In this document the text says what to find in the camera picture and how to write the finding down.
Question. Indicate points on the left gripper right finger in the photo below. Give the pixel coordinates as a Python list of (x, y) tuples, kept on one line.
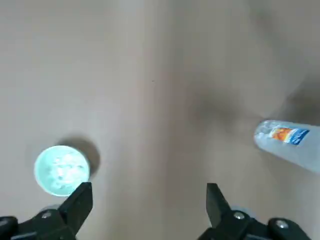
[(232, 225)]

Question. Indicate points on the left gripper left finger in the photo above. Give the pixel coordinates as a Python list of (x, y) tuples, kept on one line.
[(50, 222)]

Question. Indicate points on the transparent plastic bottle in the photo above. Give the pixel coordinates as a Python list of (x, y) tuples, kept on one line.
[(287, 147)]

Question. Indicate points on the clear ice cubes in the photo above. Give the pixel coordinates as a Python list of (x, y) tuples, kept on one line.
[(63, 170)]

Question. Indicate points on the small pale green bowl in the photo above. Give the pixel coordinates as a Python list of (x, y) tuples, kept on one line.
[(42, 172)]

